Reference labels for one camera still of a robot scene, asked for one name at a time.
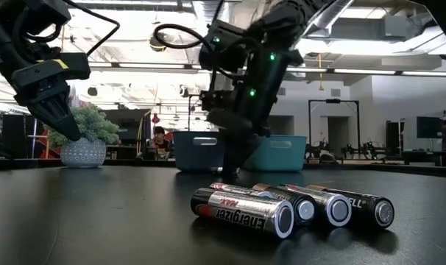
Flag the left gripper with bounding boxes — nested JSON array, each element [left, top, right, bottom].
[[0, 33, 83, 144]]

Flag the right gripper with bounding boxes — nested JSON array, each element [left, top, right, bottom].
[[199, 46, 305, 178]]

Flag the teal plastic bin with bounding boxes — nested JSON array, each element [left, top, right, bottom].
[[241, 134, 308, 173]]

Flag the blue plastic bin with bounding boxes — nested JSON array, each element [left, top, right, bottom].
[[171, 131, 226, 173]]

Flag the silver Energizer battery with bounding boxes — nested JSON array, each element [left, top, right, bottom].
[[190, 187, 296, 240], [209, 182, 275, 199], [281, 183, 353, 228]]

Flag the green plant in grey pot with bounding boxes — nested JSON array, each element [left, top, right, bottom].
[[42, 105, 121, 169]]

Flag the black background cabinets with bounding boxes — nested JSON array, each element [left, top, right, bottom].
[[0, 113, 47, 160]]

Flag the dark background screen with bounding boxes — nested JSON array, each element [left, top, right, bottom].
[[100, 108, 152, 146]]

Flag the person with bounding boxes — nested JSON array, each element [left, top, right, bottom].
[[147, 125, 174, 160]]

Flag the grey round object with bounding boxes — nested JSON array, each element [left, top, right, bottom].
[[319, 152, 339, 165]]

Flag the black copper Duracell battery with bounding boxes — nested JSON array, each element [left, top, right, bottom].
[[306, 184, 395, 230], [252, 183, 318, 227]]

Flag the yellow hanging pendant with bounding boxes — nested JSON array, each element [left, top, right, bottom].
[[317, 53, 325, 91]]

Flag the black tall cabinet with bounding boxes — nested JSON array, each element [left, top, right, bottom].
[[386, 120, 401, 152]]

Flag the black monitor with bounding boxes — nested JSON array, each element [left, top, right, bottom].
[[415, 116, 445, 140]]

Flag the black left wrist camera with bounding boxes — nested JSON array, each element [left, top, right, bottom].
[[11, 52, 92, 93]]

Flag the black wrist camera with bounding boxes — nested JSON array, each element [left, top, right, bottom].
[[11, 52, 92, 93], [198, 18, 248, 73]]

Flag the black gantry frame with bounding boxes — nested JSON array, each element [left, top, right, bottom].
[[187, 93, 204, 133], [308, 98, 361, 135]]

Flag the black left wrist camera cable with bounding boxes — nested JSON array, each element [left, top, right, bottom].
[[63, 0, 121, 58]]

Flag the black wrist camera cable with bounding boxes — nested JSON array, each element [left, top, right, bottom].
[[63, 0, 121, 58], [152, 23, 213, 51]]

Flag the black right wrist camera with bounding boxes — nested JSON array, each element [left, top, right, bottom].
[[198, 18, 248, 73]]

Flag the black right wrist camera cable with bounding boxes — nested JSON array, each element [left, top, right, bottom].
[[152, 23, 213, 51]]

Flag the round silver air duct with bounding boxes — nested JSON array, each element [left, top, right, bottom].
[[302, 0, 356, 38]]

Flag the grey rectangular air duct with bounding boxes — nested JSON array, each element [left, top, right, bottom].
[[306, 16, 411, 40]]

